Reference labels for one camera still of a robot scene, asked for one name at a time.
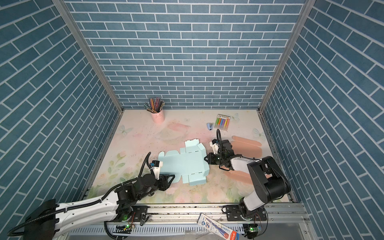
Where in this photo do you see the green circuit board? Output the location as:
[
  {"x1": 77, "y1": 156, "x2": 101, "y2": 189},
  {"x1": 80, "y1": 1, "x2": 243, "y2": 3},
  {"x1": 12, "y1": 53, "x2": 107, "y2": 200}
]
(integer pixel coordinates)
[
  {"x1": 243, "y1": 224, "x2": 262, "y2": 240},
  {"x1": 114, "y1": 225, "x2": 134, "y2": 234}
]

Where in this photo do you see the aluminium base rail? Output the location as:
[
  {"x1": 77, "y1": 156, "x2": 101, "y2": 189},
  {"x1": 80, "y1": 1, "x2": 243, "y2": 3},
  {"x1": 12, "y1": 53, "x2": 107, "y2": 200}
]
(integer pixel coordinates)
[{"x1": 61, "y1": 203, "x2": 317, "y2": 240}]

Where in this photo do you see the left green circuit board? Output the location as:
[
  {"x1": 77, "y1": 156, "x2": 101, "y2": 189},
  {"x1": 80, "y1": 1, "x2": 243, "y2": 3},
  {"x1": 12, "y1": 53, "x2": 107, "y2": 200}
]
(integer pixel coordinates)
[{"x1": 114, "y1": 225, "x2": 134, "y2": 234}]

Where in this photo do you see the mint green paper box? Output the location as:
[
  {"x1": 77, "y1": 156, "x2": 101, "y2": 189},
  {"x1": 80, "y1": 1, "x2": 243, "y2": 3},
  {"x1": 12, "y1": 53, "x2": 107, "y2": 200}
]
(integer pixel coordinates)
[{"x1": 158, "y1": 139, "x2": 210, "y2": 186}]

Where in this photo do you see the white red toothpaste box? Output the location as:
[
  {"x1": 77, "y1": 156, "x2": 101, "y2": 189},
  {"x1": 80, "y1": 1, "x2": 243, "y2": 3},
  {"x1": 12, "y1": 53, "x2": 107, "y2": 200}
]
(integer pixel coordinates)
[{"x1": 198, "y1": 214, "x2": 240, "y2": 240}]

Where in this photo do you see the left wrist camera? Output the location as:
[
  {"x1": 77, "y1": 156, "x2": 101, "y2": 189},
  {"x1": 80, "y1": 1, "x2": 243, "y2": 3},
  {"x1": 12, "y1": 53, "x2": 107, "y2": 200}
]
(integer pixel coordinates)
[{"x1": 151, "y1": 160, "x2": 163, "y2": 180}]

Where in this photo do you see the clear case of markers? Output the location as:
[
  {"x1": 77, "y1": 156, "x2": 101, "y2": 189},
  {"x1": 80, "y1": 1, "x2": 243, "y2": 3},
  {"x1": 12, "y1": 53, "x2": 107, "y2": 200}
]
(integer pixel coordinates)
[{"x1": 214, "y1": 114, "x2": 231, "y2": 131}]

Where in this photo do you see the flat pink paper box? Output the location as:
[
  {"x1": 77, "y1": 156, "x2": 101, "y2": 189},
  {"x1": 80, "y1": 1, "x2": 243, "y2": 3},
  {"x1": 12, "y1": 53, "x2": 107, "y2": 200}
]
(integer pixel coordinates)
[{"x1": 224, "y1": 136, "x2": 272, "y2": 187}]

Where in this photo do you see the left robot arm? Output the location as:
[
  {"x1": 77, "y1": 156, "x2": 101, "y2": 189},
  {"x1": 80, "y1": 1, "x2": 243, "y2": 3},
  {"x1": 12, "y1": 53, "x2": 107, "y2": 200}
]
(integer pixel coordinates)
[{"x1": 7, "y1": 156, "x2": 175, "y2": 240}]

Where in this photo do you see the right green circuit board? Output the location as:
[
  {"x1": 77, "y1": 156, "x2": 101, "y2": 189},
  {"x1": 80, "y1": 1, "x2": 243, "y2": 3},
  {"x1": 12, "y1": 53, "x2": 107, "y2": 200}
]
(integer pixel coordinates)
[{"x1": 243, "y1": 224, "x2": 262, "y2": 240}]

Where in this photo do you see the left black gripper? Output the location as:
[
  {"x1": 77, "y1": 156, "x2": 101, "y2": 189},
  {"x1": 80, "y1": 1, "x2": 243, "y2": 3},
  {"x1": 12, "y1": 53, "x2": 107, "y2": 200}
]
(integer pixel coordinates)
[{"x1": 137, "y1": 174, "x2": 177, "y2": 202}]

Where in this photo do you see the bundle of coloured pencils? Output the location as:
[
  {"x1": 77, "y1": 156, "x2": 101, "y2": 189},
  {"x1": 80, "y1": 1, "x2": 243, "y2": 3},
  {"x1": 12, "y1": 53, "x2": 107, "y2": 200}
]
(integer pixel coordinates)
[{"x1": 144, "y1": 98, "x2": 165, "y2": 114}]

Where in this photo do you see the pink pencil cup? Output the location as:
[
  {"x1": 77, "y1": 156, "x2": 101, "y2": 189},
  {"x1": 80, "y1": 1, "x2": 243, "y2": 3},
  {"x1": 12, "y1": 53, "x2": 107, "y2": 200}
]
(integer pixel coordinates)
[{"x1": 151, "y1": 110, "x2": 165, "y2": 124}]

